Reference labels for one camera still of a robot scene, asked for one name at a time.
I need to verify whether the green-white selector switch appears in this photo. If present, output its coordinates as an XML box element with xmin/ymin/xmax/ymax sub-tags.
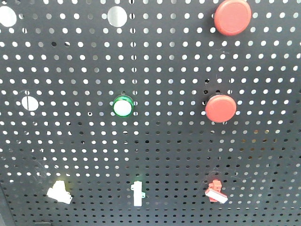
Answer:
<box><xmin>131</xmin><ymin>181</ymin><xmax>145</xmax><ymax>207</ymax></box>

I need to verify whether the lower red mushroom button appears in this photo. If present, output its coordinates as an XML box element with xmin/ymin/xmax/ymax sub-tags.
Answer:
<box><xmin>205</xmin><ymin>92</ymin><xmax>237</xmax><ymax>123</ymax></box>

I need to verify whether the red mushroom button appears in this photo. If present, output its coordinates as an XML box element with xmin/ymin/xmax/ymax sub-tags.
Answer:
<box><xmin>214</xmin><ymin>0</ymin><xmax>252</xmax><ymax>36</ymax></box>
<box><xmin>205</xmin><ymin>92</ymin><xmax>237</xmax><ymax>123</ymax></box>

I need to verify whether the upper red mushroom button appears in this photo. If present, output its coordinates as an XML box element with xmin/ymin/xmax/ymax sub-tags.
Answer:
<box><xmin>214</xmin><ymin>0</ymin><xmax>252</xmax><ymax>36</ymax></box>

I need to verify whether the black perforated pegboard panel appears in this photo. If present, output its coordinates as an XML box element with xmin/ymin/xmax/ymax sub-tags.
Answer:
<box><xmin>0</xmin><ymin>0</ymin><xmax>301</xmax><ymax>226</ymax></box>

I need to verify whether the red selector switch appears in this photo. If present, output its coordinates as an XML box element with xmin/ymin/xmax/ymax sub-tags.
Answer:
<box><xmin>205</xmin><ymin>179</ymin><xmax>228</xmax><ymax>204</ymax></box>

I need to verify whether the green illuminated push button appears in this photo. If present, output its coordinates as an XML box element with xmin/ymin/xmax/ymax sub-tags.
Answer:
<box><xmin>112</xmin><ymin>95</ymin><xmax>134</xmax><ymax>117</ymax></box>

